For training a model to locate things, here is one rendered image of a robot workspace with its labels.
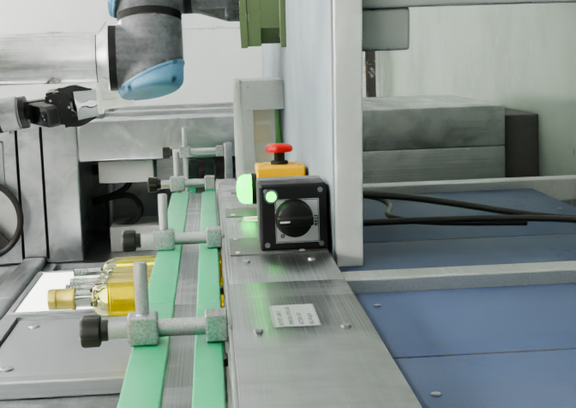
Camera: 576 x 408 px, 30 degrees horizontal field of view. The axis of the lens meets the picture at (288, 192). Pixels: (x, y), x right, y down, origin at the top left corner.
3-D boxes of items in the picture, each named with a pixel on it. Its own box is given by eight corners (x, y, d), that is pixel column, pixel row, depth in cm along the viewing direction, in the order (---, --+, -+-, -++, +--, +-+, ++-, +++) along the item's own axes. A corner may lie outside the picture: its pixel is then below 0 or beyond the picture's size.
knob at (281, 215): (313, 235, 127) (316, 240, 124) (275, 237, 127) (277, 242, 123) (312, 197, 126) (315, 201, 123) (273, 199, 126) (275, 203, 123)
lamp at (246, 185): (256, 201, 161) (236, 202, 160) (255, 171, 160) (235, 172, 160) (257, 206, 156) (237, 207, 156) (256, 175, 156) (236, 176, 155)
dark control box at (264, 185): (325, 237, 135) (258, 240, 135) (322, 174, 134) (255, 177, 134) (332, 249, 127) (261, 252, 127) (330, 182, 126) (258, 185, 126)
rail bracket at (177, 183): (217, 237, 204) (151, 240, 203) (213, 149, 201) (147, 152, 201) (217, 240, 201) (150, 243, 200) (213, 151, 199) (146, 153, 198)
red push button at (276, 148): (265, 165, 160) (264, 142, 159) (291, 165, 160) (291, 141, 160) (267, 168, 156) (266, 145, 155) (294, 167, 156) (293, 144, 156)
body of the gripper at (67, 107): (75, 84, 241) (21, 92, 240) (70, 89, 233) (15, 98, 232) (81, 117, 243) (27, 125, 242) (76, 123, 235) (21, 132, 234)
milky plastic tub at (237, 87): (279, 185, 222) (236, 187, 222) (274, 76, 219) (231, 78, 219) (284, 196, 205) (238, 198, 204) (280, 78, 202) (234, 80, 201)
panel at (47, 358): (179, 276, 262) (39, 283, 260) (179, 264, 262) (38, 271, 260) (165, 392, 173) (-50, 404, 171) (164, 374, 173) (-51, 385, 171)
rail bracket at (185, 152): (255, 191, 269) (165, 195, 267) (253, 124, 266) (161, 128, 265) (256, 194, 264) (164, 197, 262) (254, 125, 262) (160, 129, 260)
